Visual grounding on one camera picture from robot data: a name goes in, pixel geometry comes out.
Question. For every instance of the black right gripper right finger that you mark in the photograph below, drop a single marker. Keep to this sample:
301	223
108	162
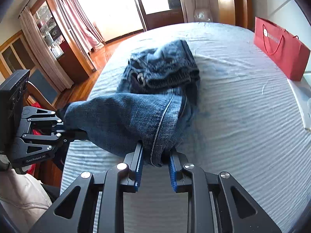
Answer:
180	181

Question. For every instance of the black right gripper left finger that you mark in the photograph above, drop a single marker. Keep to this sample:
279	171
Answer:
134	160

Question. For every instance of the blue denim jeans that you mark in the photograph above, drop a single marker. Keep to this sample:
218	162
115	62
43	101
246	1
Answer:
153	104

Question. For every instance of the wooden chair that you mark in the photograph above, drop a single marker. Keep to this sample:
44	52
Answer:
40	92

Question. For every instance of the beige curtain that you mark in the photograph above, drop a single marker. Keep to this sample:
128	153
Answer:
42	52

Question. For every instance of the striped light blue bedsheet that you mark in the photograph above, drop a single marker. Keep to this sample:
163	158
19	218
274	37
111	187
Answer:
247	123

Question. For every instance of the wooden display cabinet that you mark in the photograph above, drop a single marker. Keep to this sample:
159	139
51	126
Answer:
58	45

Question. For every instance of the pink curtain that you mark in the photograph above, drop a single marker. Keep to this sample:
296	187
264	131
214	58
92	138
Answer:
83	33

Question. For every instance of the clear plastic bag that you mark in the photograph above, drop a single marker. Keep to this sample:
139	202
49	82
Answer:
203	15

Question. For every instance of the red paper shopping bag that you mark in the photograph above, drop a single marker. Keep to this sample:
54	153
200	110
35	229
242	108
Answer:
282	47

